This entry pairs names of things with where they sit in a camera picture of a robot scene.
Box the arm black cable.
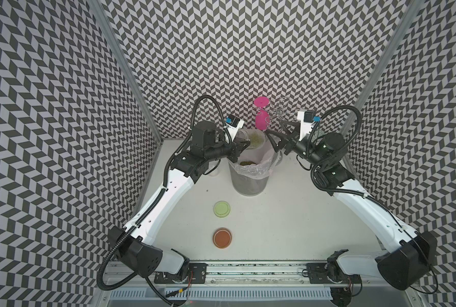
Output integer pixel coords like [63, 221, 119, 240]
[96, 95, 233, 291]
[304, 105, 440, 294]

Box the grey mesh trash bin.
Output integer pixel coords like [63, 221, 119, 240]
[229, 166, 271, 196]

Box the glass jar with beans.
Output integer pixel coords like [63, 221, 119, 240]
[236, 129, 266, 150]

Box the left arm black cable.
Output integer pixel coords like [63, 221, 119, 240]
[96, 95, 233, 291]

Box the green jar lid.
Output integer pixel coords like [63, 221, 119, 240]
[213, 201, 231, 218]

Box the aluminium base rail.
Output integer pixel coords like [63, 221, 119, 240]
[96, 260, 429, 306]

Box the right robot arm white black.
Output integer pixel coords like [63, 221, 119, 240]
[265, 129, 437, 290]

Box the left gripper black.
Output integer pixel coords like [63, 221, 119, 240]
[204, 133, 250, 162]

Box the pink plastic wine glass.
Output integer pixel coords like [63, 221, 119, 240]
[254, 97, 270, 131]

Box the silver wire glass rack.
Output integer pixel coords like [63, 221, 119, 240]
[268, 96, 293, 130]

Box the clear plastic bin liner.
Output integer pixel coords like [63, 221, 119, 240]
[228, 148, 282, 180]

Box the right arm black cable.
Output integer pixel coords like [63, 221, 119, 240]
[304, 105, 440, 294]

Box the brown jar lid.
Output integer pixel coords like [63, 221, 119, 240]
[213, 228, 232, 249]

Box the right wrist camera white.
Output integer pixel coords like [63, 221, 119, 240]
[297, 110, 321, 141]

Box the glass jar of mung beans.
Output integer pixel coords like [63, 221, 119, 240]
[205, 161, 220, 177]

